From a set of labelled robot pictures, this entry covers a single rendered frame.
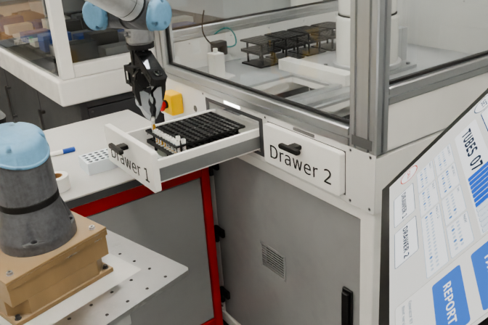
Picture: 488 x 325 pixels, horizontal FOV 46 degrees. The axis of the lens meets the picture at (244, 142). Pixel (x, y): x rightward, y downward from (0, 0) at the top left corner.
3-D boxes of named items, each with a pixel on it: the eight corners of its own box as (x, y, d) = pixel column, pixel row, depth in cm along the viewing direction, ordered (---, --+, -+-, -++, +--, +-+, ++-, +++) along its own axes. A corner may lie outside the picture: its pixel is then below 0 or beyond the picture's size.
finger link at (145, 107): (142, 116, 162) (140, 84, 159) (152, 121, 157) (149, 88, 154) (132, 118, 160) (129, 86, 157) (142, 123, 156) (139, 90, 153)
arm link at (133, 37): (157, 25, 149) (128, 30, 145) (160, 43, 151) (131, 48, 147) (144, 22, 155) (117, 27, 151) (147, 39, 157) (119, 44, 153)
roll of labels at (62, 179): (54, 182, 166) (51, 170, 165) (75, 184, 164) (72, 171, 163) (39, 193, 160) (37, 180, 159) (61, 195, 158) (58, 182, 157)
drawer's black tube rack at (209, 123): (178, 169, 151) (176, 146, 149) (147, 150, 164) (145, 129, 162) (246, 146, 163) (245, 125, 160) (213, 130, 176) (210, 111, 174)
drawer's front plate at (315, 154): (339, 196, 135) (339, 154, 131) (264, 160, 157) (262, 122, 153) (345, 194, 136) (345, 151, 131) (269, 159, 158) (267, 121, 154)
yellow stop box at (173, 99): (171, 117, 190) (168, 96, 187) (160, 112, 196) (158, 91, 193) (184, 113, 193) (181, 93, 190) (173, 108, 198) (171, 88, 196)
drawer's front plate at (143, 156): (155, 194, 142) (150, 153, 138) (109, 159, 164) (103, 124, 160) (162, 191, 143) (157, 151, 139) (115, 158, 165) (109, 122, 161)
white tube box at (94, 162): (89, 175, 169) (87, 164, 168) (80, 167, 176) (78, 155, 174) (128, 164, 175) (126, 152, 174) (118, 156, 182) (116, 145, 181)
